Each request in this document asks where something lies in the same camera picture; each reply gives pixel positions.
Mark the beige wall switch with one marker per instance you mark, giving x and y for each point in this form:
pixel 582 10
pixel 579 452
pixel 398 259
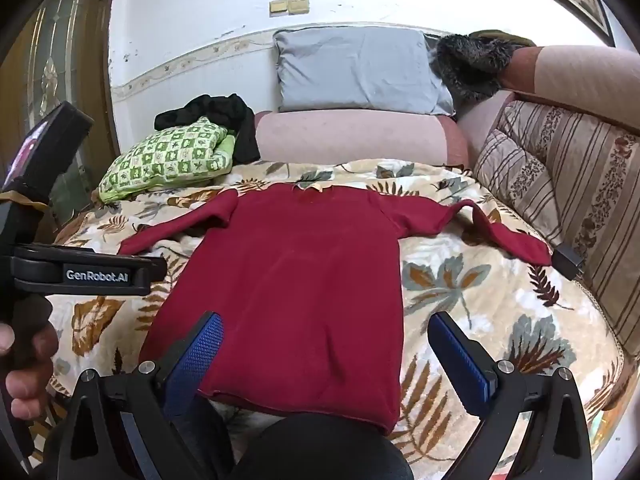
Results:
pixel 298 4
pixel 278 6

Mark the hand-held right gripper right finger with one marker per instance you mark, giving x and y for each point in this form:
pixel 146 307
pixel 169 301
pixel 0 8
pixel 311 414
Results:
pixel 460 360

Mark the large striped floral cushion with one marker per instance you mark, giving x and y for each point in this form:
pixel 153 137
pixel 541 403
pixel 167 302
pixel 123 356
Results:
pixel 595 200

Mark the dark fur trimmed coat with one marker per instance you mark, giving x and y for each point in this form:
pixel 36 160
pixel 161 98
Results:
pixel 470 67

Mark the pink bolster cushion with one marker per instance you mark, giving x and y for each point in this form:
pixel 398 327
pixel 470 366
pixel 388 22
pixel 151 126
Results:
pixel 350 135

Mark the green checkered pillow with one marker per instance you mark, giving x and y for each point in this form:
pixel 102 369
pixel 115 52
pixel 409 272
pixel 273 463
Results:
pixel 170 157

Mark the wooden door with glass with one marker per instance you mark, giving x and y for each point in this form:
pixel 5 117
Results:
pixel 55 50

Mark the small striped floral cushion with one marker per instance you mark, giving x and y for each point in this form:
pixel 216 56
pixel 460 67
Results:
pixel 515 180

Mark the tan sofa armrest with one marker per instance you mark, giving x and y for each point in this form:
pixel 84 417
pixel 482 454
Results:
pixel 585 77

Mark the red sweater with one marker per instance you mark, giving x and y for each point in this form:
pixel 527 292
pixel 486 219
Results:
pixel 300 285

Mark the black clothes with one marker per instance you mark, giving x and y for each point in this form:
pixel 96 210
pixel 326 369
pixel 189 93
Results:
pixel 220 107

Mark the small black device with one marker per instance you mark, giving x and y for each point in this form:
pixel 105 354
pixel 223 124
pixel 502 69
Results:
pixel 567 260

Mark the person's left hand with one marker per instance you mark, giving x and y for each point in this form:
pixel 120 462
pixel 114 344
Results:
pixel 31 375

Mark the grey pillow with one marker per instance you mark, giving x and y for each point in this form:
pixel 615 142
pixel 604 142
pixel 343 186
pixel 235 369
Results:
pixel 355 67

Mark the leaf print blanket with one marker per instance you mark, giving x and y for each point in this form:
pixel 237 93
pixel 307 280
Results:
pixel 470 280

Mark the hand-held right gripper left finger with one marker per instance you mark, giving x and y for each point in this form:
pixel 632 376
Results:
pixel 196 355

